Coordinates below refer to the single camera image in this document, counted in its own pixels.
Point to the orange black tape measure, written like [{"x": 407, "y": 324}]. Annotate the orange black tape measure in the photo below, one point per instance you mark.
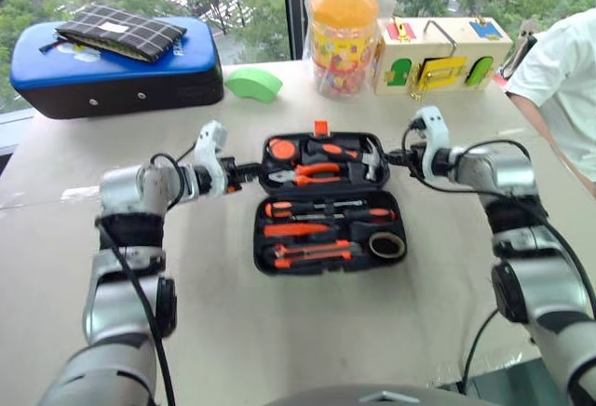
[{"x": 282, "y": 149}]

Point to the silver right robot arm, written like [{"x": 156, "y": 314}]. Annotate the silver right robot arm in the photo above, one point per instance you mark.
[{"x": 535, "y": 275}]

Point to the red object behind person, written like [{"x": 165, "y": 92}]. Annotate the red object behind person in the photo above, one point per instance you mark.
[{"x": 500, "y": 84}]

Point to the person's bare forearm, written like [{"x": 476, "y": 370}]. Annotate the person's bare forearm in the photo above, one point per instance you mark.
[{"x": 540, "y": 131}]

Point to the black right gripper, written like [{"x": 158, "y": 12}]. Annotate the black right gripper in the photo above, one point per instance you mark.
[{"x": 414, "y": 161}]

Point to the wooden latch busy box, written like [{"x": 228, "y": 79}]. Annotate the wooden latch busy box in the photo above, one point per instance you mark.
[{"x": 442, "y": 43}]

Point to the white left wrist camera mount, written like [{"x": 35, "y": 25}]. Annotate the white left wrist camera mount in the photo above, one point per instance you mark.
[{"x": 209, "y": 154}]

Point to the black white checked pouch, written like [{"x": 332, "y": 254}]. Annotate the black white checked pouch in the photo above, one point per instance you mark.
[{"x": 125, "y": 29}]

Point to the blue and black padded case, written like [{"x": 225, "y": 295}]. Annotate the blue and black padded case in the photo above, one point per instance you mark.
[{"x": 116, "y": 85}]

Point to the black tool case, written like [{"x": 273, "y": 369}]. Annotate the black tool case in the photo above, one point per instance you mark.
[{"x": 326, "y": 234}]

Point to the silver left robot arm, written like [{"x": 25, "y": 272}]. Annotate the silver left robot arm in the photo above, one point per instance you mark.
[{"x": 121, "y": 294}]

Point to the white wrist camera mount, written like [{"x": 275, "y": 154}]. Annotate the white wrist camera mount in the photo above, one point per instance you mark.
[
  {"x": 209, "y": 154},
  {"x": 435, "y": 145}
]

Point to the black tape roll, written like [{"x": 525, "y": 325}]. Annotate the black tape roll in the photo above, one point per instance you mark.
[{"x": 386, "y": 245}]

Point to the green curved foam block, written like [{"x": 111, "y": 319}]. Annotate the green curved foam block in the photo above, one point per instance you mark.
[{"x": 253, "y": 85}]

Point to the clear jar with orange lid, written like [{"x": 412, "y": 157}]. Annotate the clear jar with orange lid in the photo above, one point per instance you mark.
[{"x": 342, "y": 47}]

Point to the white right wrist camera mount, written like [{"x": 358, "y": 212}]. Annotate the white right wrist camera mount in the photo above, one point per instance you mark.
[{"x": 435, "y": 145}]

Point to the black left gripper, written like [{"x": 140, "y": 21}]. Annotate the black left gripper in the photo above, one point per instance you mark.
[{"x": 230, "y": 175}]

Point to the person in white T-shirt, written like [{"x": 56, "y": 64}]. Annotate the person in white T-shirt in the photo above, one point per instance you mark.
[{"x": 563, "y": 75}]

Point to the black window frame post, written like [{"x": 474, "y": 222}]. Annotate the black window frame post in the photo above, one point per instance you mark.
[{"x": 295, "y": 5}]

